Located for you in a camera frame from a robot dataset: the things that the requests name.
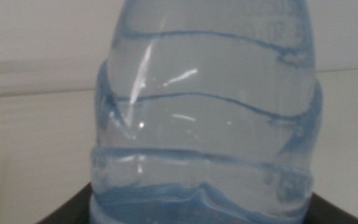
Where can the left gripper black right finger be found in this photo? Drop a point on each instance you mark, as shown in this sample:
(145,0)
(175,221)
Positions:
(328,214)

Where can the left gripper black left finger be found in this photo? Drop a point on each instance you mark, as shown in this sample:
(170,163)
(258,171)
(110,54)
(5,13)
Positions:
(76,211)

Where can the clear water bottle blue cap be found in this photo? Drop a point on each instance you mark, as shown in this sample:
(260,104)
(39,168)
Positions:
(204,109)

